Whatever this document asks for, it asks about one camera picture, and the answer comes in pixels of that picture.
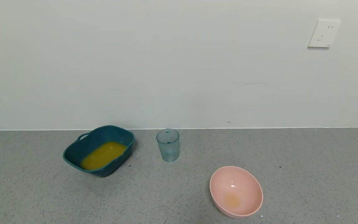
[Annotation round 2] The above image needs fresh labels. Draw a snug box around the teal plastic tray with handle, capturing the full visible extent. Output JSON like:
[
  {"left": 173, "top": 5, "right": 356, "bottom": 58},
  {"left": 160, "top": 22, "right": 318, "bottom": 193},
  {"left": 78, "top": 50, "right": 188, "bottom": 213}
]
[{"left": 62, "top": 125, "right": 135, "bottom": 178}]

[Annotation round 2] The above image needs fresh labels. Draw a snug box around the clear ribbed plastic cup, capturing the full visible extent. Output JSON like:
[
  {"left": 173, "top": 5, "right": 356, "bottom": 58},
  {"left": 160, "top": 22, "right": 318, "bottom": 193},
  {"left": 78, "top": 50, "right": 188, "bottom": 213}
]
[{"left": 156, "top": 128, "right": 180, "bottom": 162}]

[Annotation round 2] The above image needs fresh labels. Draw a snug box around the orange juice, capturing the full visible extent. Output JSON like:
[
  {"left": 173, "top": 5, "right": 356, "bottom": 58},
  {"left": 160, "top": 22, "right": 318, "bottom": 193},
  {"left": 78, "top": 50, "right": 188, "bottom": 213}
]
[{"left": 80, "top": 141, "right": 127, "bottom": 170}]

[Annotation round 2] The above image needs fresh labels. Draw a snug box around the pink bowl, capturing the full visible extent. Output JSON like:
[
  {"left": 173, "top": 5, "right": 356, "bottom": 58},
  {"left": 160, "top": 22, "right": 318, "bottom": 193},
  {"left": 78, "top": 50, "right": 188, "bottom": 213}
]
[{"left": 209, "top": 166, "right": 264, "bottom": 219}]

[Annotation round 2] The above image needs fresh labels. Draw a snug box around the white wall socket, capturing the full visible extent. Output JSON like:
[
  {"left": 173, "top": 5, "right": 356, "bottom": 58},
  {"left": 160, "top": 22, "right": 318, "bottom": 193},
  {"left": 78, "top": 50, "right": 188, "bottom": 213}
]
[{"left": 307, "top": 19, "right": 342, "bottom": 48}]

